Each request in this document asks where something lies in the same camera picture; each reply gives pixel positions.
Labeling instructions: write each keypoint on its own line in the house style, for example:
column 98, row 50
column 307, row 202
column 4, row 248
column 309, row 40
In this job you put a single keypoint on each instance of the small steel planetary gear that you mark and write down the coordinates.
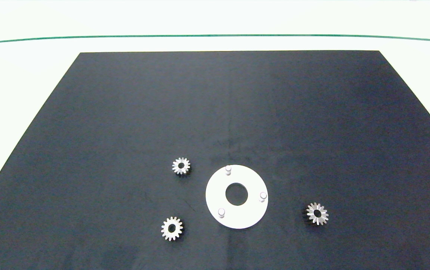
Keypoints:
column 323, row 214
column 176, row 166
column 177, row 229

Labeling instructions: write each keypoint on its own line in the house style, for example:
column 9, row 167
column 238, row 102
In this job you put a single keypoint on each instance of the round white pinned carrier plate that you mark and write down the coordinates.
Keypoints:
column 245, row 217

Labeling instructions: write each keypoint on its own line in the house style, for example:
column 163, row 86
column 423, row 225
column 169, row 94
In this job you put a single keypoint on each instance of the dark rectangular work mat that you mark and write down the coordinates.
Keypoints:
column 125, row 112

